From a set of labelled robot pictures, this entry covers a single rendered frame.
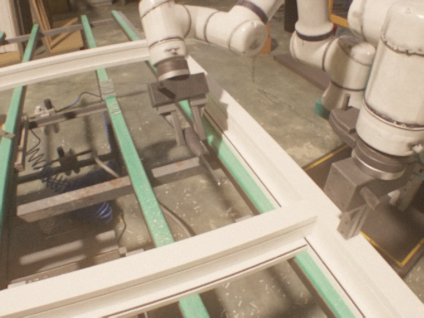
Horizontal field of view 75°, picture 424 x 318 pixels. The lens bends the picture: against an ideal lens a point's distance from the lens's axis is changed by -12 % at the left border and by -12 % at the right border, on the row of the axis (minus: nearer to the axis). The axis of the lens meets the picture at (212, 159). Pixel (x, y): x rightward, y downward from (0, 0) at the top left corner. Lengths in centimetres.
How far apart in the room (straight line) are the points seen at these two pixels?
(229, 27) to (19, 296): 64
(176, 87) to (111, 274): 42
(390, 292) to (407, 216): 111
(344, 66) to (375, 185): 87
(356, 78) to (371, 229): 64
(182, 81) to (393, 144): 48
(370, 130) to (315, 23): 91
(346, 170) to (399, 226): 113
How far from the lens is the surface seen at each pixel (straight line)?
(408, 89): 36
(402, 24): 35
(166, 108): 70
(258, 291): 152
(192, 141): 69
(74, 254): 101
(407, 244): 148
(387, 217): 154
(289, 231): 54
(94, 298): 50
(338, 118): 45
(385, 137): 38
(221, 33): 73
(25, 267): 105
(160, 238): 59
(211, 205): 182
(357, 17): 55
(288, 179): 61
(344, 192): 42
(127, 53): 136
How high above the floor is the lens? 134
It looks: 39 degrees down
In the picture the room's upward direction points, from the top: straight up
